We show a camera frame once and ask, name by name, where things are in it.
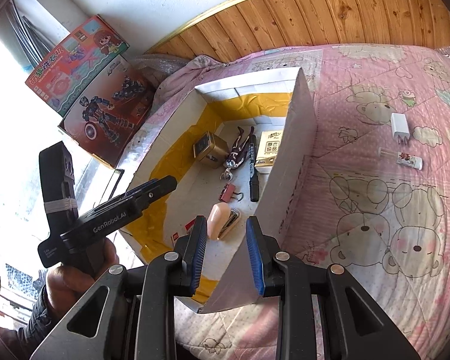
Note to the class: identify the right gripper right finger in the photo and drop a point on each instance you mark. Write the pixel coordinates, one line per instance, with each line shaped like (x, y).
(268, 278)

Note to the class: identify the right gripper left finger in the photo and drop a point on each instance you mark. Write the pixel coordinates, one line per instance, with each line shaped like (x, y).
(191, 249)

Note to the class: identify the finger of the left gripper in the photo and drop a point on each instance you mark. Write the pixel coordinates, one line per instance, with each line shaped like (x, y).
(138, 191)
(165, 186)

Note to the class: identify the red white staples box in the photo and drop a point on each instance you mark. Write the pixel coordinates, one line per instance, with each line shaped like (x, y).
(185, 230)

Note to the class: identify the black marker pen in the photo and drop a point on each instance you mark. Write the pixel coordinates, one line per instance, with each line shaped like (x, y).
(253, 177)

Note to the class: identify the pink binder clip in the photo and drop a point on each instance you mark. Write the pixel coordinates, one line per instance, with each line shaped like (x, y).
(229, 193)

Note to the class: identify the gold square tin box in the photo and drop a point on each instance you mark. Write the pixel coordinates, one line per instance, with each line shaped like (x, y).
(210, 150)

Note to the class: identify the yellow tissue pack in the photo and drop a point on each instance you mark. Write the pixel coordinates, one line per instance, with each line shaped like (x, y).
(267, 151)

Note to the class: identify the white printed lighter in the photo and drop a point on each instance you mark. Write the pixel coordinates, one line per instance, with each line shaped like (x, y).
(402, 158)

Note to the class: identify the white power adapter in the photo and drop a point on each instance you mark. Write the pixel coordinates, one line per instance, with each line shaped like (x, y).
(400, 128)

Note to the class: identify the person left forearm sleeve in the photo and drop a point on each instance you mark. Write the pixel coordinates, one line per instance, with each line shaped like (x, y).
(24, 341)

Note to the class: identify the person left hand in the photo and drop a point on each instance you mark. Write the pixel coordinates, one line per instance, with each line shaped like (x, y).
(65, 284)

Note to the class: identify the black smartphone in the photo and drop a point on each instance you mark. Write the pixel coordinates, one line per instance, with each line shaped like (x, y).
(111, 185)

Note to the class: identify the robot toy box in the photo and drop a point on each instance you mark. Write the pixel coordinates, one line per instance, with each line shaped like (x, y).
(109, 111)

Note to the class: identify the white cardboard box yellow tape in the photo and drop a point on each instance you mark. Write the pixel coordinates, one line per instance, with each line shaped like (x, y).
(231, 108)

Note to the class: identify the bubble wrap sheet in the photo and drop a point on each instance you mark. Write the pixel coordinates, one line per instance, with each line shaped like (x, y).
(157, 67)

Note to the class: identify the pink cartoon quilt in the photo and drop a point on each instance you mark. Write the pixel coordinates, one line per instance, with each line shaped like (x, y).
(388, 225)

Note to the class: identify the colourful girl toy box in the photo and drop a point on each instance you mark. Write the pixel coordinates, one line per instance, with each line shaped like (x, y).
(65, 72)

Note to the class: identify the wooden headboard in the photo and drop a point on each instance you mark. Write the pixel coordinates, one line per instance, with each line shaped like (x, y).
(237, 28)

